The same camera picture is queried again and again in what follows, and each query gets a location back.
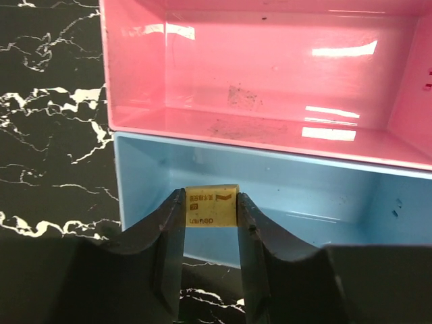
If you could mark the pink drawer box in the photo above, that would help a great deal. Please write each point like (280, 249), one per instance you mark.
(340, 79)

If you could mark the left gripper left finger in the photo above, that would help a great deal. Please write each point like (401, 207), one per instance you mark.
(135, 277)

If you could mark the light blue drawer box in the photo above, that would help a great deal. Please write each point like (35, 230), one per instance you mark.
(322, 201)

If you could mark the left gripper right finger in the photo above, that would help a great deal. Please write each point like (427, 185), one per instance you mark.
(287, 280)

